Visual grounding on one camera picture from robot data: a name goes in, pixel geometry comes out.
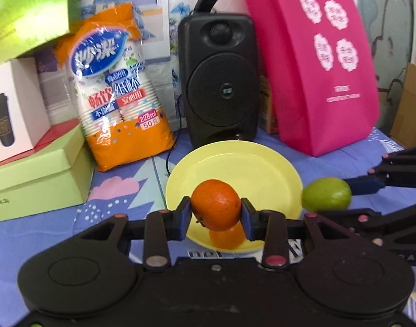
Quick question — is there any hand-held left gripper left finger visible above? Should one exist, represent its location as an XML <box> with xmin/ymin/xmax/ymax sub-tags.
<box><xmin>73</xmin><ymin>196</ymin><xmax>195</xmax><ymax>271</ymax></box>

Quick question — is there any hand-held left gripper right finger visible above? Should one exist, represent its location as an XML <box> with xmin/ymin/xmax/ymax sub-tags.
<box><xmin>240</xmin><ymin>198</ymin><xmax>357</xmax><ymax>270</ymax></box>

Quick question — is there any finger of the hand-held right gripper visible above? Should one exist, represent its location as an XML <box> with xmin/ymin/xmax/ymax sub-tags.
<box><xmin>317</xmin><ymin>201</ymin><xmax>416</xmax><ymax>256</ymax></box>
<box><xmin>343</xmin><ymin>145</ymin><xmax>416</xmax><ymax>196</ymax></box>

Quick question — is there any orange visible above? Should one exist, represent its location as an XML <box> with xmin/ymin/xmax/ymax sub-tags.
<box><xmin>191</xmin><ymin>179</ymin><xmax>242</xmax><ymax>231</ymax></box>

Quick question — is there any green lime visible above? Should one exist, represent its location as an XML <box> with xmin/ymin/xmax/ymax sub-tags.
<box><xmin>301</xmin><ymin>177</ymin><xmax>352</xmax><ymax>212</ymax></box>

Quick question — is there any yellow plate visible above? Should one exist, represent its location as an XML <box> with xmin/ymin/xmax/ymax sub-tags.
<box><xmin>165</xmin><ymin>141</ymin><xmax>303</xmax><ymax>253</ymax></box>

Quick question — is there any blue printed blanket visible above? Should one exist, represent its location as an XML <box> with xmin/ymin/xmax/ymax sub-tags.
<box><xmin>0</xmin><ymin>126</ymin><xmax>416</xmax><ymax>327</ymax></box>

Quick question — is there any brown cardboard box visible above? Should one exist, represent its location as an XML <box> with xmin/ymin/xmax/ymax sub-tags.
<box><xmin>388</xmin><ymin>62</ymin><xmax>416</xmax><ymax>149</ymax></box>

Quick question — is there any pink fabric bag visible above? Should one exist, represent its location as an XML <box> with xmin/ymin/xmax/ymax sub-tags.
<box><xmin>236</xmin><ymin>0</ymin><xmax>381</xmax><ymax>157</ymax></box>

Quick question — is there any small orange carton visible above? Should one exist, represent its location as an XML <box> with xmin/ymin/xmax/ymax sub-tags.
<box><xmin>257</xmin><ymin>75</ymin><xmax>280</xmax><ymax>135</ymax></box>

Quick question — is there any black speaker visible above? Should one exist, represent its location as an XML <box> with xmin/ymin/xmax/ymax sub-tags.
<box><xmin>178</xmin><ymin>0</ymin><xmax>259</xmax><ymax>149</ymax></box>

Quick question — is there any orange paper cup pack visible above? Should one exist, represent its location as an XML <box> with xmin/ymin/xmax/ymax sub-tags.
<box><xmin>54</xmin><ymin>2</ymin><xmax>176</xmax><ymax>172</ymax></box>

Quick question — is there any light green gift box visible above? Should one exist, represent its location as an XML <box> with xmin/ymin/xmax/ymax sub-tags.
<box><xmin>0</xmin><ymin>124</ymin><xmax>96</xmax><ymax>223</ymax></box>

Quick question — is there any red flat box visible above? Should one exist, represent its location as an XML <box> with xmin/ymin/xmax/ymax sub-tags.
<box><xmin>0</xmin><ymin>119</ymin><xmax>82</xmax><ymax>171</ymax></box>

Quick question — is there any purple and white box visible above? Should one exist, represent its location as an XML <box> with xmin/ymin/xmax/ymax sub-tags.
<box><xmin>34</xmin><ymin>45</ymin><xmax>83</xmax><ymax>126</ymax></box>

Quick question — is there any white box with cup picture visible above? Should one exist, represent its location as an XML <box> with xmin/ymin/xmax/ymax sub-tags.
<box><xmin>0</xmin><ymin>56</ymin><xmax>52</xmax><ymax>162</ymax></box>

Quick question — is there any black cable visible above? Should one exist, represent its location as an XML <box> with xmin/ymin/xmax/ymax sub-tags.
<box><xmin>164</xmin><ymin>93</ymin><xmax>182</xmax><ymax>178</ymax></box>

